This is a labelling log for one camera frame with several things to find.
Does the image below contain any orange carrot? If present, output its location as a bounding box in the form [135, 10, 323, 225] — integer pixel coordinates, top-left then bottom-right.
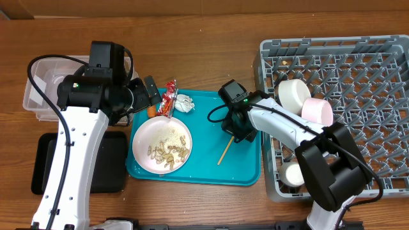
[147, 105, 157, 118]

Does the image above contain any wooden chopstick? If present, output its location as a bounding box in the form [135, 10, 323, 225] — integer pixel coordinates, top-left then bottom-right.
[217, 136, 235, 165]

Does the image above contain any white bowl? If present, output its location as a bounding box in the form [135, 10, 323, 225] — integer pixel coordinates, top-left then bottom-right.
[278, 79, 311, 115]

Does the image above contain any white cup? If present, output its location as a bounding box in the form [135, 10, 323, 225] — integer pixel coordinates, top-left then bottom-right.
[279, 162, 304, 187]

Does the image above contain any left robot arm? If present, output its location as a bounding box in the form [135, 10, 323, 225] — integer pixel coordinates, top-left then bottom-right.
[27, 41, 162, 229]

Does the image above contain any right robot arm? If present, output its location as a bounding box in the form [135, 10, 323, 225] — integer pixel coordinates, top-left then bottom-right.
[218, 80, 375, 229]

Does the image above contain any grey dishwasher rack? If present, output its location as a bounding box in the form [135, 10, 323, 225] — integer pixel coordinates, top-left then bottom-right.
[254, 35, 408, 198]

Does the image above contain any red snack wrapper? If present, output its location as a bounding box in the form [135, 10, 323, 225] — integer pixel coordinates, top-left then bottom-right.
[156, 79, 178, 118]

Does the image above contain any crumpled white tissue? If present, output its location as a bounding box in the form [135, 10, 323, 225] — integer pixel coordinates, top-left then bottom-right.
[174, 94, 195, 113]

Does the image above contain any teal serving tray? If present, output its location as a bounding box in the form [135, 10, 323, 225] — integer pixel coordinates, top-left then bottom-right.
[127, 89, 261, 186]

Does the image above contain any rice pile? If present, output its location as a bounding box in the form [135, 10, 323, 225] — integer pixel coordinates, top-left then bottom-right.
[150, 126, 191, 150]

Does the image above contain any pink plate with food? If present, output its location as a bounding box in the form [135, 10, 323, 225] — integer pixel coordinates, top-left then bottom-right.
[132, 116, 192, 174]

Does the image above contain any peanuts pile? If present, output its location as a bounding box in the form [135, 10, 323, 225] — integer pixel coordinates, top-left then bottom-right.
[146, 135, 190, 170]

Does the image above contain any black tray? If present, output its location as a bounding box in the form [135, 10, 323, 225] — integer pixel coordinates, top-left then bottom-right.
[31, 131, 128, 195]

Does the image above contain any clear plastic bin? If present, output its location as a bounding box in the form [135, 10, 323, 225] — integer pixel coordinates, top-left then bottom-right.
[22, 56, 140, 124]

